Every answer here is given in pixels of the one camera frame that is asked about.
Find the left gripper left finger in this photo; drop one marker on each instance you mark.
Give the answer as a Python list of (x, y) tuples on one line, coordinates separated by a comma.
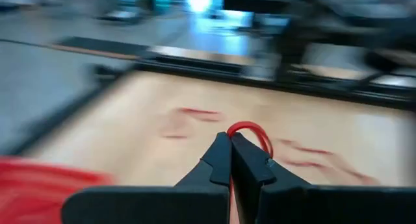
[(162, 204)]

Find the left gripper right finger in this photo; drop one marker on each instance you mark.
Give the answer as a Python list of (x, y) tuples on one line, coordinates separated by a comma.
[(325, 204)]

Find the red rubber band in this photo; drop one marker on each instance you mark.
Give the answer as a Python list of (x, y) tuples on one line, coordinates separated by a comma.
[(305, 149), (325, 167), (247, 124), (198, 112)]

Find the red plastic basket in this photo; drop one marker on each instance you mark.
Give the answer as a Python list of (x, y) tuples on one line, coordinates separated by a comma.
[(39, 191)]

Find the black table edge clamp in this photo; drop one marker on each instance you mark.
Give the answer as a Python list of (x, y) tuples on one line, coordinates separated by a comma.
[(102, 74)]

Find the black aluminium rig frame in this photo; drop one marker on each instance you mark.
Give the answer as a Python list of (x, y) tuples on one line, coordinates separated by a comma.
[(227, 68)]

